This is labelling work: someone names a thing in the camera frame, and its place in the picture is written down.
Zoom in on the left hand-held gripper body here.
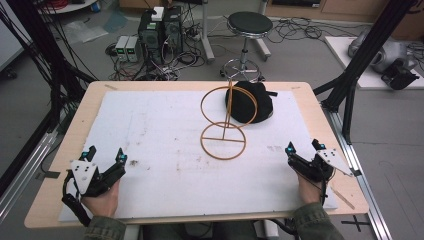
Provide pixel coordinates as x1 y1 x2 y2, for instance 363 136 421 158
69 159 127 198

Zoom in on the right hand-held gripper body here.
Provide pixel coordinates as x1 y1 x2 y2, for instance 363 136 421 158
287 148 355 184

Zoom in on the person's right hand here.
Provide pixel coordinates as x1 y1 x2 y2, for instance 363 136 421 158
297 173 324 205

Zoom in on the person's left hand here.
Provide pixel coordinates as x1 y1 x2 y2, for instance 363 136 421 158
80 179 121 219

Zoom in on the thin wooden stick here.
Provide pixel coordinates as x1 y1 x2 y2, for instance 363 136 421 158
329 186 356 211

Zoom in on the white foam mat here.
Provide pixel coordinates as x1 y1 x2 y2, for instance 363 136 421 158
58 89 339 223

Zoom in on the black cap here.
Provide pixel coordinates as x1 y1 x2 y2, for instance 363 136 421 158
224 80 279 125

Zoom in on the white floor board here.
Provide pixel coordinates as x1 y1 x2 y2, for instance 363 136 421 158
323 35 424 91

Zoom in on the grey table leg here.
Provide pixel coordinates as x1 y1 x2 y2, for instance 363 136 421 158
199 0 216 65
255 0 273 63

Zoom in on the black device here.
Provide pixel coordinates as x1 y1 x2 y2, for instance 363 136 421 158
380 61 421 91

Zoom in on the grey power supply unit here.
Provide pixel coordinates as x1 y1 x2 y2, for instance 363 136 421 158
114 35 130 63
126 35 143 64

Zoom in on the grey robot shell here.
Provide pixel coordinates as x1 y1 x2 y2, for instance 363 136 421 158
347 28 418 75

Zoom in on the clear plastic sheet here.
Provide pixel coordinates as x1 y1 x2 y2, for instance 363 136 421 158
63 19 109 45

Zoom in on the black computer tower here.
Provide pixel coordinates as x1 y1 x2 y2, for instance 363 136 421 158
137 9 165 65
162 6 184 56

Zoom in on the black round stool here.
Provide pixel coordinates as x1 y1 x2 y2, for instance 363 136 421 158
219 11 275 83

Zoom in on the white box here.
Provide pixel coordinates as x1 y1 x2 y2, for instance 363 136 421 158
151 6 165 22

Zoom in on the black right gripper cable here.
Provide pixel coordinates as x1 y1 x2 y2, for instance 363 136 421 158
318 176 332 206

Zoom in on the aluminium rail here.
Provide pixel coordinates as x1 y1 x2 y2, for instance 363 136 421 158
0 129 60 223
321 106 395 240

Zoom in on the golden wire ring stand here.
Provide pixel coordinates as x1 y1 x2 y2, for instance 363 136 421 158
200 79 259 161

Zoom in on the cable tangle by computers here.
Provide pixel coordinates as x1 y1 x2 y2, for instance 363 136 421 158
104 42 208 82

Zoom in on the black metal frame strut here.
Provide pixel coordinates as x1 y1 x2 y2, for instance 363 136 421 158
0 0 98 134
313 0 419 145

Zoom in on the black floor cable tangle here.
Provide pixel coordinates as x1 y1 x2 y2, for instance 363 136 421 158
266 16 365 45

